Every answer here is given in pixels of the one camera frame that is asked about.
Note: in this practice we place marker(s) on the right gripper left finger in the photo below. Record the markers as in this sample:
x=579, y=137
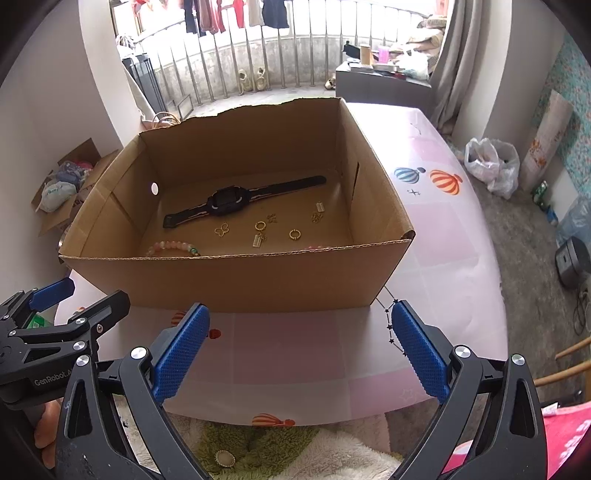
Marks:
x=91, y=442

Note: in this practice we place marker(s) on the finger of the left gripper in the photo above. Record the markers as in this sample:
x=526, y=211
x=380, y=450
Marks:
x=23, y=304
x=98, y=318

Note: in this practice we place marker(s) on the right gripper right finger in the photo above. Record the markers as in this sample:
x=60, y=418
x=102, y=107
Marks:
x=510, y=441

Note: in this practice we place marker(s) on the gold basket charm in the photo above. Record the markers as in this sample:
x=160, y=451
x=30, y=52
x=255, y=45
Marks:
x=258, y=240

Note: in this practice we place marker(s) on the black digital wristwatch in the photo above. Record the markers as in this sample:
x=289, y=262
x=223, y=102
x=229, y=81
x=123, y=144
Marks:
x=233, y=198

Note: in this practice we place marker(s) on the gold abacus charm keychain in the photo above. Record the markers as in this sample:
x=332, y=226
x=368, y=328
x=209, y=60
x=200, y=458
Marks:
x=319, y=212

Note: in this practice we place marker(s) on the small open cardboard box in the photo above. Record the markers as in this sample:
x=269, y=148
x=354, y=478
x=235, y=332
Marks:
x=68, y=184

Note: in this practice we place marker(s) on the green shaggy rug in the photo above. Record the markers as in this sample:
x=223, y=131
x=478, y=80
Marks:
x=242, y=452

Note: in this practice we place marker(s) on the pink balloon print tablecloth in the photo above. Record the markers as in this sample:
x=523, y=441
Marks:
x=317, y=367

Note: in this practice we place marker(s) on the gold butterfly charm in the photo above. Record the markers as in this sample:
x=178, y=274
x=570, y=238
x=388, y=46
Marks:
x=222, y=230

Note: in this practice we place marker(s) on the grey round bin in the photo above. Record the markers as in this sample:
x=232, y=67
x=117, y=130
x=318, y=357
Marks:
x=572, y=261

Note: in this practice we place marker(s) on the brown cardboard box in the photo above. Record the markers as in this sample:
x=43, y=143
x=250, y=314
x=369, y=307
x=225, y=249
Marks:
x=269, y=208

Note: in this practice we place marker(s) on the white plastic bag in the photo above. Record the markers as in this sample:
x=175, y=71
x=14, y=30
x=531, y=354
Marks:
x=495, y=163

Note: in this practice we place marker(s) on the rolled white poster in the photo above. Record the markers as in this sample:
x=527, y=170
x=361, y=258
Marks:
x=546, y=141

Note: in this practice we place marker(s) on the dark cabinet with clutter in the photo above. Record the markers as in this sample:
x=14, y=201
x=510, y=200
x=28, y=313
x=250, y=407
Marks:
x=357, y=83

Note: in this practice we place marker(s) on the grey curtain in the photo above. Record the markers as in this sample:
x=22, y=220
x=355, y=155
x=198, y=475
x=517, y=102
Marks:
x=453, y=72

